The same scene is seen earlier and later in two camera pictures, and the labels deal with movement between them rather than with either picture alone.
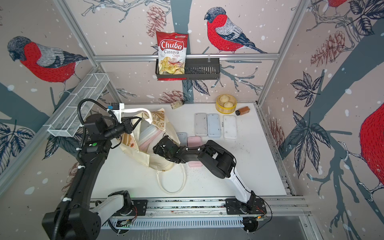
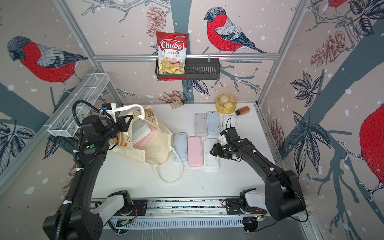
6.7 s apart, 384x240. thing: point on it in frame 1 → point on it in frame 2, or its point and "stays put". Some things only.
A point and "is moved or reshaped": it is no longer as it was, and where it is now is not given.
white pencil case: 230,129 stays put
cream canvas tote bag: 130,141 is moved or reshaped
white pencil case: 201,124 stays put
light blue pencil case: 213,125 stays put
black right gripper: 157,149 → 214,149
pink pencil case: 192,141 stays put
